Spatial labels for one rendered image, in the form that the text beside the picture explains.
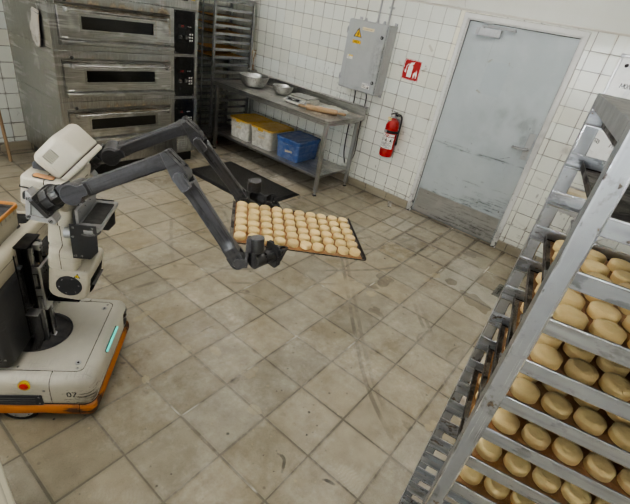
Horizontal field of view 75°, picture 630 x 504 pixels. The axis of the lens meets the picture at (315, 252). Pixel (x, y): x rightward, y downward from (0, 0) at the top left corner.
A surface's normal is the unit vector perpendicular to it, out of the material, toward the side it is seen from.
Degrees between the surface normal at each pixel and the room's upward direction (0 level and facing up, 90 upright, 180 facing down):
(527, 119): 90
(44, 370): 1
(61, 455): 0
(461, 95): 90
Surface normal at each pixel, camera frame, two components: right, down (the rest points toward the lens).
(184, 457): 0.17, -0.85
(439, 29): -0.62, 0.30
